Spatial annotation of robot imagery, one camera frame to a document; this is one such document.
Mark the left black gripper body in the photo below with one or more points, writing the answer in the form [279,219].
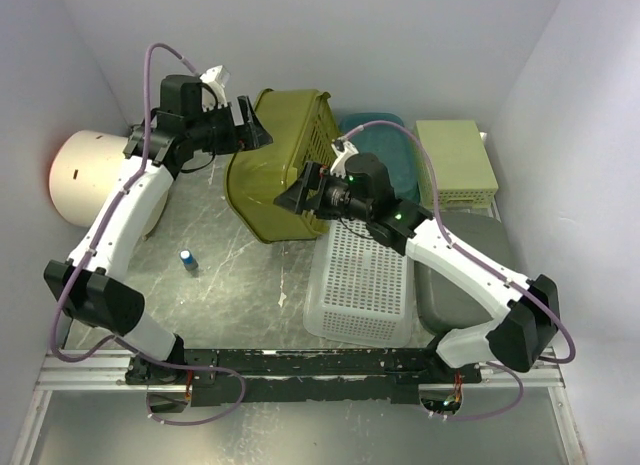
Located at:
[216,132]

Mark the white perforated basket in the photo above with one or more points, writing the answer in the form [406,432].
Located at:
[360,292]

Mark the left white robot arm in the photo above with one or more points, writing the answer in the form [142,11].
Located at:
[89,285]

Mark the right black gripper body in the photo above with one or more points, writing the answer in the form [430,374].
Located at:
[336,200]

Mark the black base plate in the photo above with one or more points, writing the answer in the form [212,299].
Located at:
[391,374]

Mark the pale green perforated box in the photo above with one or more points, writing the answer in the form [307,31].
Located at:
[464,175]

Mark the cream cylindrical container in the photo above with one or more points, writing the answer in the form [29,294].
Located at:
[83,173]

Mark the olive green tub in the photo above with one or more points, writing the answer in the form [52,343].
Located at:
[302,126]

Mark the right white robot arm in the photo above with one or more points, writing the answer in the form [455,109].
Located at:
[523,312]

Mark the small blue capped bottle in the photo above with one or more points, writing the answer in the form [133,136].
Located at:
[188,260]

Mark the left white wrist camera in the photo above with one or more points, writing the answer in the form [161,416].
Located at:
[217,78]

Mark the blue translucent plastic container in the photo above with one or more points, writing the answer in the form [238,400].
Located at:
[391,146]

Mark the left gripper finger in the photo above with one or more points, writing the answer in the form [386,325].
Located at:
[254,135]
[244,108]

